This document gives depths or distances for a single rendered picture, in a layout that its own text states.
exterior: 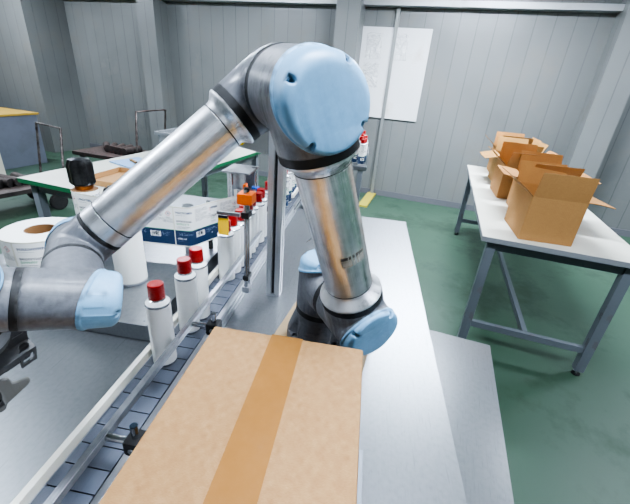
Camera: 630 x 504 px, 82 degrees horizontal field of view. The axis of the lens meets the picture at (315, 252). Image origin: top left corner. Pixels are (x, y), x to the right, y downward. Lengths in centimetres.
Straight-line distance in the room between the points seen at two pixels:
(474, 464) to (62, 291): 77
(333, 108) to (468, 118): 487
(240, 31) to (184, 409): 581
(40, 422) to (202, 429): 54
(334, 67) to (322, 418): 41
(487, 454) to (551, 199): 158
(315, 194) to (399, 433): 56
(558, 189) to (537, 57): 329
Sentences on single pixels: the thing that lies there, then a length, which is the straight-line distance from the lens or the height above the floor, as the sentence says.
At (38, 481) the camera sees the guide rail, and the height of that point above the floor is 91.
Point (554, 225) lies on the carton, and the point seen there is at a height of 89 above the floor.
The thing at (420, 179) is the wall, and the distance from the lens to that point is 540.
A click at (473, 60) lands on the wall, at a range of 529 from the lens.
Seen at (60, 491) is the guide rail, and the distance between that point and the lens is 68.
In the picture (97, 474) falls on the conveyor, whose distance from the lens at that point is 78.
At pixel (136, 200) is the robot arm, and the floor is 131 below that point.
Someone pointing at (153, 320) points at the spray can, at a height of 101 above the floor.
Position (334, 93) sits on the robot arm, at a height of 148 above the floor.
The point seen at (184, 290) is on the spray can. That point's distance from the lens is 91.
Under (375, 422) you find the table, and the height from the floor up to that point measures 83.
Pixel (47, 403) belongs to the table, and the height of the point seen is 83.
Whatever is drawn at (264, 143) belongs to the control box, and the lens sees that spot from 105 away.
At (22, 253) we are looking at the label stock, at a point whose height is 99.
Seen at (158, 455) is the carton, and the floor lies 112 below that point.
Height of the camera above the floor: 149
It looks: 26 degrees down
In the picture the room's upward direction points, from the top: 5 degrees clockwise
